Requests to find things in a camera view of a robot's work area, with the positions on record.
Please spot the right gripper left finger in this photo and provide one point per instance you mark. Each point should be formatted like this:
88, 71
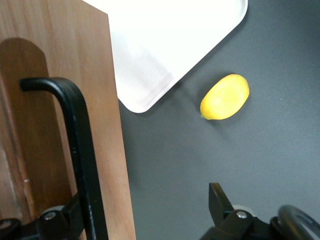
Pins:
55, 225

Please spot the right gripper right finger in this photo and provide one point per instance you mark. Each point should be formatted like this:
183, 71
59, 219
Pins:
225, 220

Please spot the wooden drawer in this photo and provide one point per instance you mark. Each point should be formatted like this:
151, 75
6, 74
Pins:
82, 50

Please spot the grey table mat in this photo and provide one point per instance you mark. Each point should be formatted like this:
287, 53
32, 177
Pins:
187, 175

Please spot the yellow lemon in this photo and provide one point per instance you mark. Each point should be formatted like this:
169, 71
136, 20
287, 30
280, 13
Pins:
225, 97

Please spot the beige plastic tray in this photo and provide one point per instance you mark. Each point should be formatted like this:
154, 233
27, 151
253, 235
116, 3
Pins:
175, 37

